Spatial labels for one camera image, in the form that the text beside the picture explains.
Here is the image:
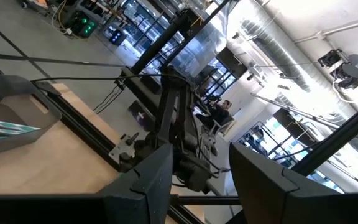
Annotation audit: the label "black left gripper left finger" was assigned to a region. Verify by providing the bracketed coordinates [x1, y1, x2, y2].
[101, 142, 174, 224]

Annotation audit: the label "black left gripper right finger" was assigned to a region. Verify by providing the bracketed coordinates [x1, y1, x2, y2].
[228, 141, 301, 224]

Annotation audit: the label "striped handle metal spoon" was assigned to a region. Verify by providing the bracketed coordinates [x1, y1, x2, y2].
[0, 117, 42, 133]

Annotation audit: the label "silver mounting plate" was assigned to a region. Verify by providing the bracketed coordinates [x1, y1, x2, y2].
[108, 133, 138, 163]

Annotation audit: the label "dark purple panel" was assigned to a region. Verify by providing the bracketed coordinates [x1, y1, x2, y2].
[127, 100, 155, 132]

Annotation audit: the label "white chair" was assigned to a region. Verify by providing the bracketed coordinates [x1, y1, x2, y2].
[208, 115, 235, 138]

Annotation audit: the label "person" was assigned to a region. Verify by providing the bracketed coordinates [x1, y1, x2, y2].
[196, 98, 233, 129]

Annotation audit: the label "black device blue lights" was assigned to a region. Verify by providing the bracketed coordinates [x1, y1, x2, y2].
[108, 28, 126, 46]

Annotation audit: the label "black computer green lights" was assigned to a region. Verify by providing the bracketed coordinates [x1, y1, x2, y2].
[71, 14, 99, 37]

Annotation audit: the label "silver ventilation duct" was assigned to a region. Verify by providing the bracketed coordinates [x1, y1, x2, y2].
[239, 17, 312, 93]

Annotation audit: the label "black ceiling cable reel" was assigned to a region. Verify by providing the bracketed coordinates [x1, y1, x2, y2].
[331, 53, 358, 90]

